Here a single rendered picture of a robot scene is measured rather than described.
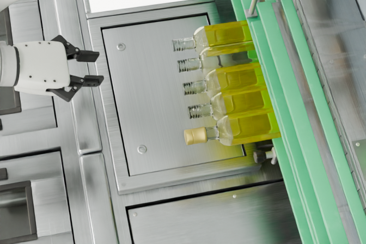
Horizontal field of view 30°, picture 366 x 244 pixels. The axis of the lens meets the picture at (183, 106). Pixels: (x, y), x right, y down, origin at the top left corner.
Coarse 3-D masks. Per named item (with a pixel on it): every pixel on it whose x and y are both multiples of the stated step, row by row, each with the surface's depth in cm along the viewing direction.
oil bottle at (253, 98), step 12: (216, 96) 150; (228, 96) 150; (240, 96) 150; (252, 96) 150; (264, 96) 150; (216, 108) 149; (228, 108) 148; (240, 108) 149; (252, 108) 149; (216, 120) 151
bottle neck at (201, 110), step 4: (200, 104) 150; (204, 104) 150; (208, 104) 150; (188, 108) 150; (192, 108) 149; (196, 108) 149; (200, 108) 149; (204, 108) 150; (208, 108) 150; (188, 112) 151; (192, 112) 149; (196, 112) 149; (200, 112) 149; (204, 112) 150; (208, 112) 150; (188, 116) 151; (192, 116) 149; (196, 116) 150; (200, 116) 150; (204, 116) 150
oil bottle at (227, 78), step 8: (248, 64) 153; (256, 64) 154; (208, 72) 153; (216, 72) 152; (224, 72) 152; (232, 72) 152; (240, 72) 152; (248, 72) 152; (256, 72) 153; (208, 80) 152; (216, 80) 151; (224, 80) 151; (232, 80) 151; (240, 80) 152; (248, 80) 152; (256, 80) 152; (264, 80) 152; (208, 88) 151; (216, 88) 150; (224, 88) 151; (232, 88) 151; (240, 88) 152
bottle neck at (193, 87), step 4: (184, 84) 152; (188, 84) 152; (192, 84) 152; (196, 84) 152; (200, 84) 152; (204, 84) 152; (184, 88) 151; (188, 88) 151; (192, 88) 152; (196, 88) 152; (200, 88) 152; (204, 88) 152; (184, 92) 153; (188, 92) 152; (192, 92) 152; (196, 92) 152; (200, 92) 152; (204, 92) 153
